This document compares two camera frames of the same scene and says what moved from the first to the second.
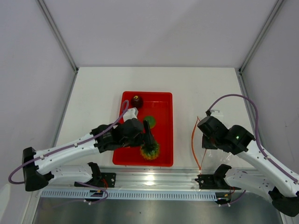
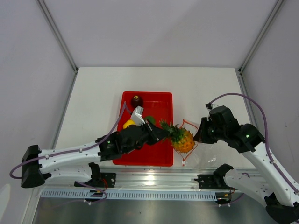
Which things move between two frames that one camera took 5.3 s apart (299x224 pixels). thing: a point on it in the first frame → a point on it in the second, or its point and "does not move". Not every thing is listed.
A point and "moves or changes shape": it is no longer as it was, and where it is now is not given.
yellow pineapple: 150,151 → 182,139
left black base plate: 107,180 does not move
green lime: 151,120 does not move
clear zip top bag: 216,157 moves or changes shape
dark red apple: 137,101 does not move
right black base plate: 210,182 does not move
